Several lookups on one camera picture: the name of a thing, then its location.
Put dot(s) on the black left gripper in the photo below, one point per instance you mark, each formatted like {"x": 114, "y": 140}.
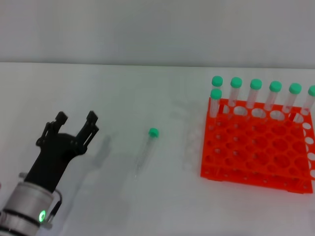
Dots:
{"x": 51, "y": 157}

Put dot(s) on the clear test tube green cap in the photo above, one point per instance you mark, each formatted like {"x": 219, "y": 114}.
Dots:
{"x": 312, "y": 91}
{"x": 217, "y": 80}
{"x": 236, "y": 82}
{"x": 295, "y": 88}
{"x": 216, "y": 93}
{"x": 256, "y": 84}
{"x": 153, "y": 132}
{"x": 275, "y": 86}

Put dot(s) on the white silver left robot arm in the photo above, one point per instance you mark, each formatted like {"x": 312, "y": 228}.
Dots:
{"x": 24, "y": 204}

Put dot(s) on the orange test tube rack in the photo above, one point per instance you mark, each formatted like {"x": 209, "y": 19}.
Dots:
{"x": 258, "y": 152}

